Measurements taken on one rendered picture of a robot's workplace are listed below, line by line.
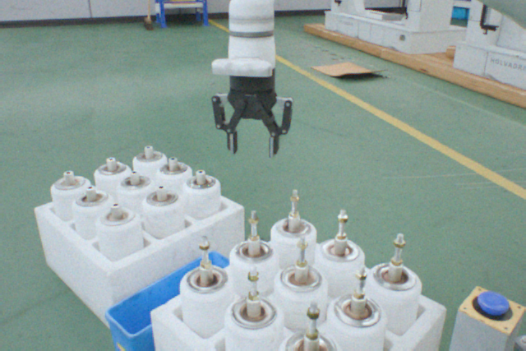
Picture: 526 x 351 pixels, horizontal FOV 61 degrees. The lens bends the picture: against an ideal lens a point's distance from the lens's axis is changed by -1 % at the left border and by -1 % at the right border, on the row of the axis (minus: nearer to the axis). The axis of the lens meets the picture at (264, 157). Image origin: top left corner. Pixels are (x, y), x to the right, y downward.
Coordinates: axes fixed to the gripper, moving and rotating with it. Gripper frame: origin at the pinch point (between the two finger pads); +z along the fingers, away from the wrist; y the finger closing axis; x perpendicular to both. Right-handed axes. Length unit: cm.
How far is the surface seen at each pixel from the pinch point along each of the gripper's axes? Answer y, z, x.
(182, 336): 8.4, 29.0, 17.1
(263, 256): -2.2, 21.6, 1.6
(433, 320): -33.9, 29.0, 3.4
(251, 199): 18, 47, -65
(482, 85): -90, 42, -234
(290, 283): -8.5, 21.6, 8.0
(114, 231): 30.9, 22.7, -1.5
